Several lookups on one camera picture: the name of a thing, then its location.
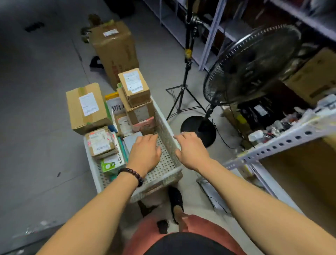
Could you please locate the white flat board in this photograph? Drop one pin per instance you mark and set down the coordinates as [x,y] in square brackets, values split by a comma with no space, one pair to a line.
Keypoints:
[210,189]

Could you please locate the person's left hand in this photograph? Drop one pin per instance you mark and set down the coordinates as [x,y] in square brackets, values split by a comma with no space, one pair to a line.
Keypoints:
[144,157]

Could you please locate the white plastic basket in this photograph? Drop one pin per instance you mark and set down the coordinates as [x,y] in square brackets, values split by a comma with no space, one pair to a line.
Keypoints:
[168,157]

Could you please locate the grey white box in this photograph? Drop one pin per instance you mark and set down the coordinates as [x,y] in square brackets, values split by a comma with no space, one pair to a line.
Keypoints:
[131,140]

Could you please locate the olive brown box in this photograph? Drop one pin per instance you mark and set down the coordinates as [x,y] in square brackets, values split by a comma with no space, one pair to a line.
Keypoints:
[236,120]

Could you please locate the dark green cardboard box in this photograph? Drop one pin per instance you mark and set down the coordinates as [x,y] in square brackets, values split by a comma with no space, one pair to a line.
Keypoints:
[76,118]

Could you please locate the black bin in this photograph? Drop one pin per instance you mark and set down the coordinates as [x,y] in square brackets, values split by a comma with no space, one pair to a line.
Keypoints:
[118,6]

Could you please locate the yellow tape piece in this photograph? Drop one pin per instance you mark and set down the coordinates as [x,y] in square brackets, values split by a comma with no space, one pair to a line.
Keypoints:
[111,96]

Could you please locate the taped brown parcel long label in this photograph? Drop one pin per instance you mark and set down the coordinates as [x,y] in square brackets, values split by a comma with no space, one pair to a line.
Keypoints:
[123,124]

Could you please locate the white storage rack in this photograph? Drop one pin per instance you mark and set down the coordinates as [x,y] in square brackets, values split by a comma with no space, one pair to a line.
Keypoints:
[178,29]

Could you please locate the grey floor item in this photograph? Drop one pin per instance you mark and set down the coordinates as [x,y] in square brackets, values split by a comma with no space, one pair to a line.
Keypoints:
[85,34]

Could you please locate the black tripod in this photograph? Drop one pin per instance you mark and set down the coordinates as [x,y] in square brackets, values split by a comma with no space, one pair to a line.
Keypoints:
[187,78]

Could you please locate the person's red trouser leg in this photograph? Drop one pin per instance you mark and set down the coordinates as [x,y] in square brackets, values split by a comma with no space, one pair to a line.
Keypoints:
[141,233]
[210,226]

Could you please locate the white perforated metal rack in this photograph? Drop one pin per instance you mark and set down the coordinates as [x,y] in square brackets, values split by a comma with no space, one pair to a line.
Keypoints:
[288,136]

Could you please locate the squarish white-label cardboard box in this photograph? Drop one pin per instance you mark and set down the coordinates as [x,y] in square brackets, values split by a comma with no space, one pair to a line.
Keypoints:
[139,113]

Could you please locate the big plain cardboard sheet box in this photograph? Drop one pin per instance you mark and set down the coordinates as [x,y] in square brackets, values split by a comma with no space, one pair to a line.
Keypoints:
[302,170]

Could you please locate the person's right hand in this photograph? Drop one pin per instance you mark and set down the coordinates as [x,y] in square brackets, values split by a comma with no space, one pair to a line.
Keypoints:
[193,152]

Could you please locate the black standing fan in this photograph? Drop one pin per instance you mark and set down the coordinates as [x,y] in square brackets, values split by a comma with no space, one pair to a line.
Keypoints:
[252,63]

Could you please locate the person's left forearm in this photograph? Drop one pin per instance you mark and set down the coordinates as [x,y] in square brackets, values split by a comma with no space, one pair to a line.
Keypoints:
[92,218]

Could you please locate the black floor object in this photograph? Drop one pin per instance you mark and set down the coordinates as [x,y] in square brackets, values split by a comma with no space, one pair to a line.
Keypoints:
[95,63]

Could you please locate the person's black shoe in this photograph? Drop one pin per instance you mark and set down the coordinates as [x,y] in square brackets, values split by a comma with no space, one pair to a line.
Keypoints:
[162,227]
[175,197]

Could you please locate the pink red box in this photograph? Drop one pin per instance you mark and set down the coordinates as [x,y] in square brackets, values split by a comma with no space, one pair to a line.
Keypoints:
[143,126]

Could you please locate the black machine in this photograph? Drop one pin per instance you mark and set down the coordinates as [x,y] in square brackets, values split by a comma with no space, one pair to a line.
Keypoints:
[260,113]

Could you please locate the grey metal rack frame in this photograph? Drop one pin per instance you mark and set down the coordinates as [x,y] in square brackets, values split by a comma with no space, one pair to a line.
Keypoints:
[15,247]

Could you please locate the small box with label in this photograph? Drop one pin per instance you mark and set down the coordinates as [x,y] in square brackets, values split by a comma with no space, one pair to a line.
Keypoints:
[136,97]

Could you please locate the flat black floor item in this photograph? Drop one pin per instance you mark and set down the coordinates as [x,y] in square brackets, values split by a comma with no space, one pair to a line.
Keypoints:
[34,26]

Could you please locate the white paper sign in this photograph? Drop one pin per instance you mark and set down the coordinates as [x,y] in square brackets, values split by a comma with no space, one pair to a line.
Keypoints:
[115,107]

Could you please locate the tall printed floor carton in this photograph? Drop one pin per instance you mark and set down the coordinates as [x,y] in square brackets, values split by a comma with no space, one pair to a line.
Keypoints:
[115,50]

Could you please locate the person's black shirt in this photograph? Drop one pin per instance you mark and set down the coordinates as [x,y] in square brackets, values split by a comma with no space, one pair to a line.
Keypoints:
[183,244]

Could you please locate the dark brown cardboard carton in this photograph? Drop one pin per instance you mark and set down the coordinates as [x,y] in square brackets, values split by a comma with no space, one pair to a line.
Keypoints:
[312,76]

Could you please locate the person's right forearm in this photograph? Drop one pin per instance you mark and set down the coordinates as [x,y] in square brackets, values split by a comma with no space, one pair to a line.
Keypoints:
[262,215]

